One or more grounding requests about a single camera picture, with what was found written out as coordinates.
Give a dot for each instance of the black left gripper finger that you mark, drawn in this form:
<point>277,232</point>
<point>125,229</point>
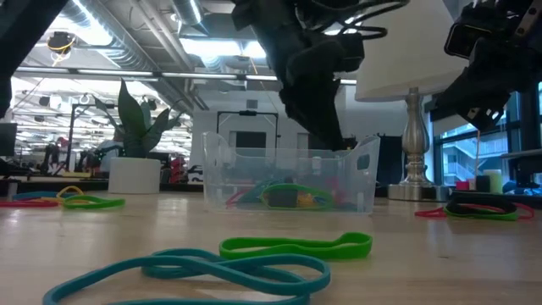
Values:
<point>328,101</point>
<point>302,106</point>

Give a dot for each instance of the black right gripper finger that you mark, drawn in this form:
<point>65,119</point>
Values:
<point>457,111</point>
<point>463,95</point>

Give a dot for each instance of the wide black rubber band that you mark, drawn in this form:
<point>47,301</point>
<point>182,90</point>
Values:
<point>455,209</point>
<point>281,199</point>

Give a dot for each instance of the teal rubber band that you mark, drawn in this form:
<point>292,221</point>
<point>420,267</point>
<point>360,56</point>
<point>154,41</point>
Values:
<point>84,273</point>
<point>256,192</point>
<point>34,195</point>

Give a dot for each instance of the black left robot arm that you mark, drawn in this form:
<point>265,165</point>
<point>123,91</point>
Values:
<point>14,25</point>

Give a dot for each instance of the clear plastic bin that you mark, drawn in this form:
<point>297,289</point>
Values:
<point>360,186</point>

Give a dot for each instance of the white shade silver table lamp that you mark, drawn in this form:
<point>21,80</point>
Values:
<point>415,63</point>

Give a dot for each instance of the pink container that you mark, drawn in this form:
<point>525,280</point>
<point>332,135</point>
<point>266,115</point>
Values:
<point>462,185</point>

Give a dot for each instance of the black container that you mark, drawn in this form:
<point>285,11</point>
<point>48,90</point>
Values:
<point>482,184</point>

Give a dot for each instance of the pale green container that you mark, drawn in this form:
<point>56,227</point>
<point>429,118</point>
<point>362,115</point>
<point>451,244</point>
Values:
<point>495,182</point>

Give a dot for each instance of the linear ceiling light bar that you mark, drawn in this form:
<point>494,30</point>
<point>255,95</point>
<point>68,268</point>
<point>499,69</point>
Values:
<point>190,75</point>

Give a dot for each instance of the snake plant in white pot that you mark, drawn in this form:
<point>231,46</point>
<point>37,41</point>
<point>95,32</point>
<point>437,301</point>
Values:
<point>134,175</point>

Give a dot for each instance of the dark background monitor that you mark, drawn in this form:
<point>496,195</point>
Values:
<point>7,140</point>

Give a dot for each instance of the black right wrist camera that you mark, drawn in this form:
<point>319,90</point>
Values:
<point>463,31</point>

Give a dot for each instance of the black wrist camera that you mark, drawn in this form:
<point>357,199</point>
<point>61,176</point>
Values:
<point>463,31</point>
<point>351,53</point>

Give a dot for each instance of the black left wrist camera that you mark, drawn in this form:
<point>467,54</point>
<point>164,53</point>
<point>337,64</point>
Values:
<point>351,53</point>

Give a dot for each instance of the black extrusion table frame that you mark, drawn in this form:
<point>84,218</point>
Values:
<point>178,187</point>

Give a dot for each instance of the black background rig frame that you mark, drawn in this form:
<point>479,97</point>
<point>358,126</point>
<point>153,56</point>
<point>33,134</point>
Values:
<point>70,135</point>

